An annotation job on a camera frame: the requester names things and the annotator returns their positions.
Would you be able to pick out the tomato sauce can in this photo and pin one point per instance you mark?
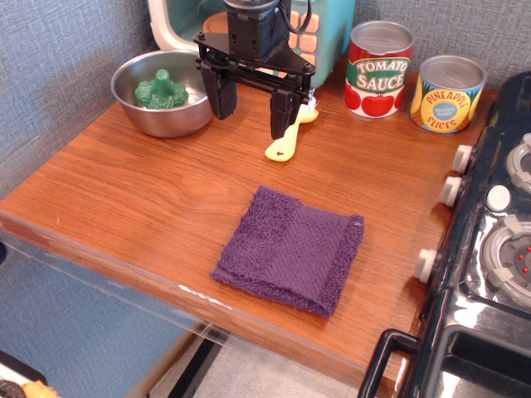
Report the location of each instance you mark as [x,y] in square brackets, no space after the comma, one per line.
[379,58]

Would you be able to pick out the grey stove knob middle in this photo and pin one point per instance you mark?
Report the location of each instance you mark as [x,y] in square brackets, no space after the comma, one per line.
[450,191]

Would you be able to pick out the pineapple slices can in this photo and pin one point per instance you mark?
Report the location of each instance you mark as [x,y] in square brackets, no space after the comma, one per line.
[447,93]

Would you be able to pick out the white stove knob top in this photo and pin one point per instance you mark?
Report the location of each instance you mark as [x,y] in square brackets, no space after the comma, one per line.
[461,158]

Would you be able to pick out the grey stove knob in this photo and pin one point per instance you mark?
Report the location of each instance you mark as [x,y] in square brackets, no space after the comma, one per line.
[450,191]
[424,265]

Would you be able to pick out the orange plush toy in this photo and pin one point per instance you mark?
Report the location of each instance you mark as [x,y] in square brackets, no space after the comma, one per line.
[32,389]

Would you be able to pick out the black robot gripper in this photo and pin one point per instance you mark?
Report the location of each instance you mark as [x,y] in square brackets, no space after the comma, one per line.
[258,37]

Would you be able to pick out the purple cloth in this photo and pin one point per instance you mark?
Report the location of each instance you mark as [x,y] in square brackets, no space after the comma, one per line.
[290,253]

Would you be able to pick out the green toy broccoli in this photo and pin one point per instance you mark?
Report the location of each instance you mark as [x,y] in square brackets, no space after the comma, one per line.
[161,92]

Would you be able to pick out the black oven door handle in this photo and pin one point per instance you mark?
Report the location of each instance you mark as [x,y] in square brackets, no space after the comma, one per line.
[391,340]

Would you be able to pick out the black toy stove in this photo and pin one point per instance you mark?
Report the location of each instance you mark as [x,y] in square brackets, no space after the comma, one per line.
[475,324]

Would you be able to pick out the yellow toy brush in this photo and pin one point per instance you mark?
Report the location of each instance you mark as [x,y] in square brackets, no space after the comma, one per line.
[283,149]

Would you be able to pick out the grey stove knob bottom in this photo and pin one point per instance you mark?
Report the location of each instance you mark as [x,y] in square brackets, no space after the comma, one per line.
[424,265]

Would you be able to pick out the stainless steel bowl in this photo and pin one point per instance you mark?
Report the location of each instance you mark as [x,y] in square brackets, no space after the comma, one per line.
[163,123]

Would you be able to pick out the teal toy microwave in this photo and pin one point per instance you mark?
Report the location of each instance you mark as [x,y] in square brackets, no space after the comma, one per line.
[174,24]

